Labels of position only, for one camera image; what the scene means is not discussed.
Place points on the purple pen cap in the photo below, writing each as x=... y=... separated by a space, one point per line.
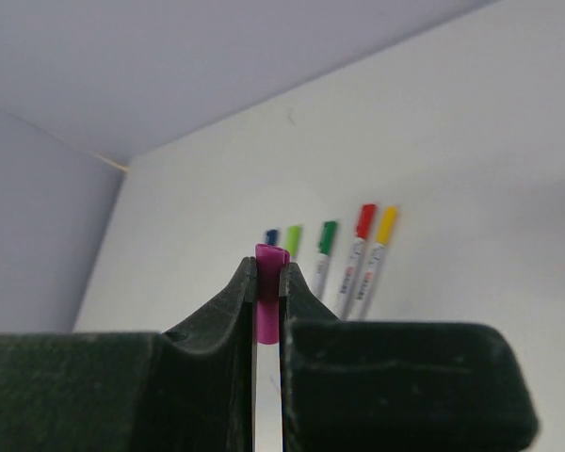
x=270 y=262

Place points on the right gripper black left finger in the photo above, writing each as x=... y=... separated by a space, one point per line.
x=190 y=388

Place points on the dark green end white pen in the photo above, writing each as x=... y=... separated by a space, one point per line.
x=320 y=274

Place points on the light green pen cap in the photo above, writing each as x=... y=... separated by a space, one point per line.
x=293 y=239

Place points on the yellow pen cap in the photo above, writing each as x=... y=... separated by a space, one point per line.
x=386 y=225

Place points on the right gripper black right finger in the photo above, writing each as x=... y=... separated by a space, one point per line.
x=396 y=385

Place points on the red end white pen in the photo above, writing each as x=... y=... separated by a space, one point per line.
x=349 y=275

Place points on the yellow end white pen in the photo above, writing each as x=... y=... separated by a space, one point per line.
x=365 y=290

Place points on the blue end white pen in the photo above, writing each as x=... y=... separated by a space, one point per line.
x=271 y=236

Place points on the dark green pen cap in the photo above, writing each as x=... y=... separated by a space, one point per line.
x=327 y=236

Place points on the red pen cap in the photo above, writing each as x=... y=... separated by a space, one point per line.
x=367 y=214

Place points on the light green end white pen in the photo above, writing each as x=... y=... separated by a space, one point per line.
x=293 y=240

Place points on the blue pen cap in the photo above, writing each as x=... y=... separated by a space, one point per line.
x=272 y=236

